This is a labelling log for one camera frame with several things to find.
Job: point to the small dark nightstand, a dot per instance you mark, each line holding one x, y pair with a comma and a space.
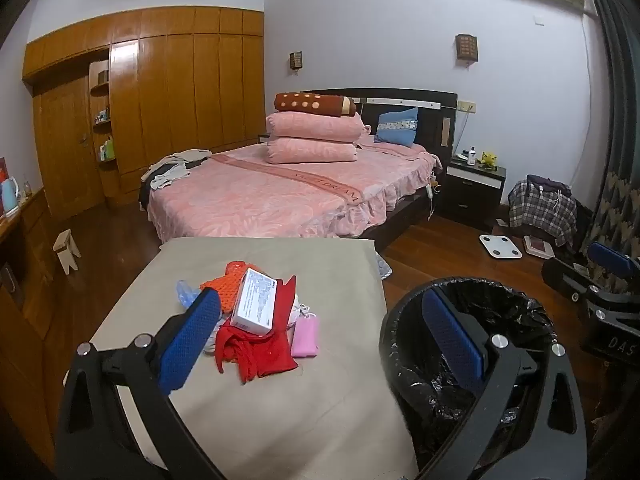
264, 137

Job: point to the yellow plush toy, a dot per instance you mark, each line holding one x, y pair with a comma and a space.
488, 159

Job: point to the white scale with dark centre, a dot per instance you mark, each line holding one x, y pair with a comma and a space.
537, 246

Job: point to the red plastic bag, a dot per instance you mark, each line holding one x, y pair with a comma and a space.
265, 355

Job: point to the wooden wall lamp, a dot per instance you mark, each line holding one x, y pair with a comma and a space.
296, 60
466, 47

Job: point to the white cardboard medicine box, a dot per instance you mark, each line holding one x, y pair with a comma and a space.
255, 300

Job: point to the bed with pink bedspread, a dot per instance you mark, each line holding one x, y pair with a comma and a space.
280, 195

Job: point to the red box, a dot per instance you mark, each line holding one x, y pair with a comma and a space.
4, 170

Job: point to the blue plastic bag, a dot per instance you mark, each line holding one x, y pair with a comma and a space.
186, 292

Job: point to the white bottle with dark cap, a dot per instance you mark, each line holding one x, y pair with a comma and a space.
471, 156

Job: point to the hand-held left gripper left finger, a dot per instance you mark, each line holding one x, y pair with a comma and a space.
187, 340

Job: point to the blue pillow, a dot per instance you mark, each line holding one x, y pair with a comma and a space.
397, 130

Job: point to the plaid cloth bag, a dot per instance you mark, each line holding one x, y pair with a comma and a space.
542, 210

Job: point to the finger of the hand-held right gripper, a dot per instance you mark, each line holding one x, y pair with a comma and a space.
607, 256
562, 275

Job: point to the orange foam mesh net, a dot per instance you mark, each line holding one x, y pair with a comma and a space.
227, 280

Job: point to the dark wooden headboard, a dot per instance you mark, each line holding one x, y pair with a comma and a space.
435, 125

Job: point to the small wooden stool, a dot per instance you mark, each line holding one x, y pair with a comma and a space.
65, 242

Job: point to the grey patterned curtain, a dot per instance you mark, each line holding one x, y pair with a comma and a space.
625, 110

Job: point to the white bathroom scale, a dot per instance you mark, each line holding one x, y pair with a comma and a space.
500, 246

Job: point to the wooden wardrobe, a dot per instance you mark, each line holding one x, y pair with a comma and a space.
165, 100

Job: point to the blue patterned cloth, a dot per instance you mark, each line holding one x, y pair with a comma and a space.
384, 267

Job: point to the pink pillow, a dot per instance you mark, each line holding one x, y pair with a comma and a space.
312, 127
310, 151

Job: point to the pink tissue packet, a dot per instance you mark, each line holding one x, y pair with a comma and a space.
305, 337

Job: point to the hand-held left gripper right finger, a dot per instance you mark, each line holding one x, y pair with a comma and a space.
452, 340

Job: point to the dark nightstand with white stripe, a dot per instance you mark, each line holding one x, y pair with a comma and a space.
470, 200

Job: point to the wooden side cabinet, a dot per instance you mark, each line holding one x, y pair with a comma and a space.
30, 270

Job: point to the wall socket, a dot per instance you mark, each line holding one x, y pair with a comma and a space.
466, 106

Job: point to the black trash bin with bag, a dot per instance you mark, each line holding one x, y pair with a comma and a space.
415, 385

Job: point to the pile of clothes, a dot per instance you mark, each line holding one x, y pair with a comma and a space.
172, 167

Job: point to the upper pink pillow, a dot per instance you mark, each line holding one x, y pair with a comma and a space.
312, 127

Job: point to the light blue kettle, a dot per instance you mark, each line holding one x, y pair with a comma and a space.
9, 197

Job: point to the lower pink pillow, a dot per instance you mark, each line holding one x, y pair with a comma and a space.
310, 151

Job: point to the brown dotted pillow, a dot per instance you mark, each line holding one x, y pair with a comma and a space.
310, 103

